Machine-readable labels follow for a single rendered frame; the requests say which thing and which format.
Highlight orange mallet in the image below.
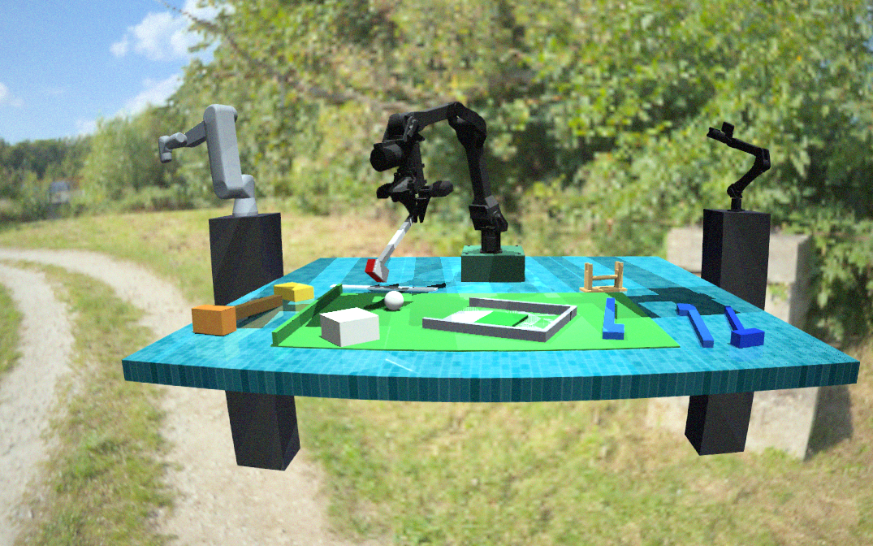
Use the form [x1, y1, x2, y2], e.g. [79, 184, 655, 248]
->
[192, 295, 283, 336]

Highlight yellow block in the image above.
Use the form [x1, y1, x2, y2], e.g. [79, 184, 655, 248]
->
[274, 283, 314, 302]

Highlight green flat mat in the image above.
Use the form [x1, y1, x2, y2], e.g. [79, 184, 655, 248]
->
[271, 292, 680, 352]

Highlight white golf ball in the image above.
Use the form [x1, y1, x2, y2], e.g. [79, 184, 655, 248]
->
[384, 291, 404, 310]

